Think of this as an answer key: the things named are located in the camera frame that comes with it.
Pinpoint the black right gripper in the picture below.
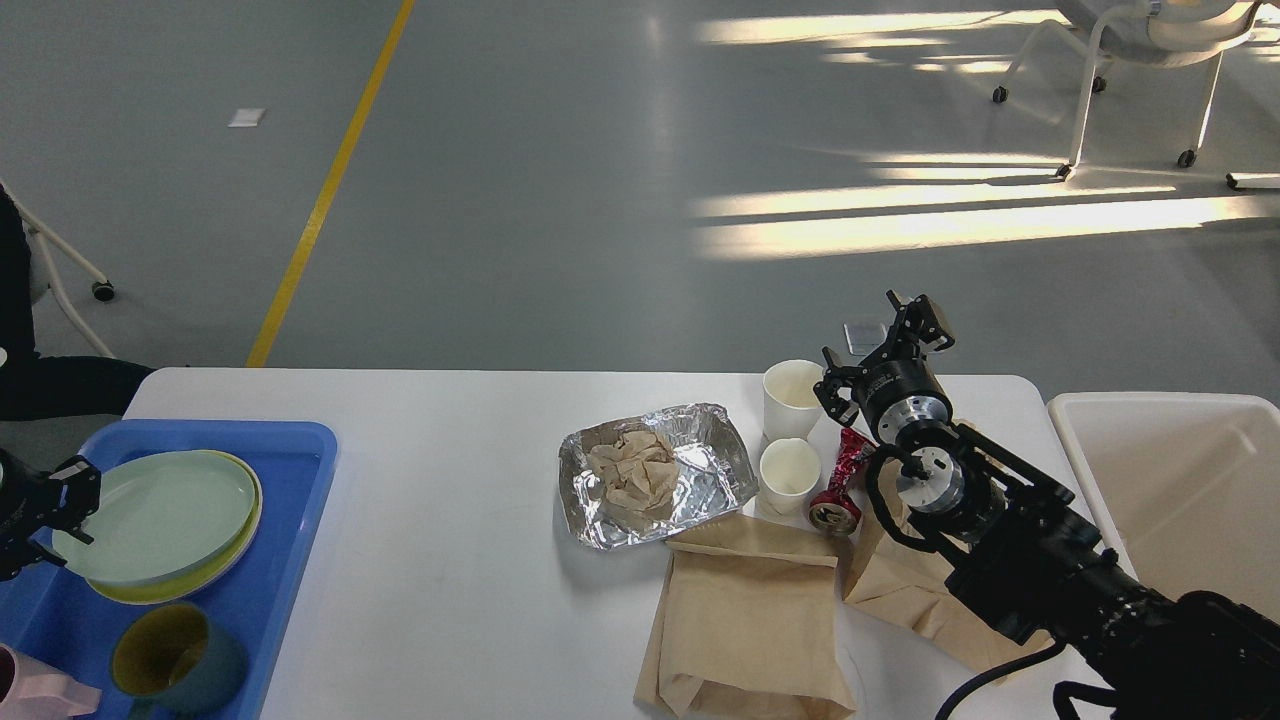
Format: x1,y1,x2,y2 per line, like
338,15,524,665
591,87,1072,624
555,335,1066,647
813,290,956,446

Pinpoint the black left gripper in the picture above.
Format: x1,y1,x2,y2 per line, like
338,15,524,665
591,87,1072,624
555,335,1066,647
1,450,102,582

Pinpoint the light green plate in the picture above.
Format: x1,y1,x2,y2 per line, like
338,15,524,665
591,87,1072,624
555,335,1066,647
51,450,261,587

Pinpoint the dark teal mug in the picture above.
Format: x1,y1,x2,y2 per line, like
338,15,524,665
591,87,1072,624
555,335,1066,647
109,603,250,719

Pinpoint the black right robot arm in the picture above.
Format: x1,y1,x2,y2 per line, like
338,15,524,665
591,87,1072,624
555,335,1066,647
814,291,1279,719

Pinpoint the small grey floor plate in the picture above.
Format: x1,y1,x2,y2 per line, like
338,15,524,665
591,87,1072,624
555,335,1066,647
844,322,888,357

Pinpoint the white paper cup rear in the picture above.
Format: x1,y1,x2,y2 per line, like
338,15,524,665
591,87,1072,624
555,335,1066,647
762,359,826,442

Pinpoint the white paper cup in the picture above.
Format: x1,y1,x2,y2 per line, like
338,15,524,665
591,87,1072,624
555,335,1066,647
762,359,826,442
759,438,822,516

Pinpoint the blue plastic tray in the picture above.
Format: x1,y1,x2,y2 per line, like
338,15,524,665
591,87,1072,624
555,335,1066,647
1,419,338,719

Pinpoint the white paper cup front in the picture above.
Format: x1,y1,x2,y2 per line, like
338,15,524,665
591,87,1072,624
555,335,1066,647
759,438,822,516

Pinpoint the crushed red soda can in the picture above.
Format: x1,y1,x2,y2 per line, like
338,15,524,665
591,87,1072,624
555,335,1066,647
806,428,877,537

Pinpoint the yellow plate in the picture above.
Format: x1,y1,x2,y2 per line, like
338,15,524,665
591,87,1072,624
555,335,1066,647
84,448,262,606

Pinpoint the small brown paper bag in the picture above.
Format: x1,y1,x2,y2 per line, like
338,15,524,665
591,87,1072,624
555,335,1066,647
840,492,1052,673

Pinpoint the crumpled brown paper napkin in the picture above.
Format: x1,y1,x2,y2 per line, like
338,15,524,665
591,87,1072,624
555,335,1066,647
588,430,678,518

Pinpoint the aluminium foil tray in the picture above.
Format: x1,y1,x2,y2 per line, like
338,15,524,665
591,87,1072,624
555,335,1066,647
559,404,758,550

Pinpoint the white chair leg left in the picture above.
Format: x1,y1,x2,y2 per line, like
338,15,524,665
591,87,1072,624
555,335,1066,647
0,181,116,359

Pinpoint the large brown paper bag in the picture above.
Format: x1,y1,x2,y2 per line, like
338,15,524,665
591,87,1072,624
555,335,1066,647
634,514,858,719

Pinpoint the white plastic bin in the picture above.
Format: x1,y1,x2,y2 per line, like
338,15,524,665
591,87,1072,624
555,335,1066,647
1048,392,1279,619

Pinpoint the white chair on casters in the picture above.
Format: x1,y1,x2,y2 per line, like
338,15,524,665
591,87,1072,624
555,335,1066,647
991,1,1263,181

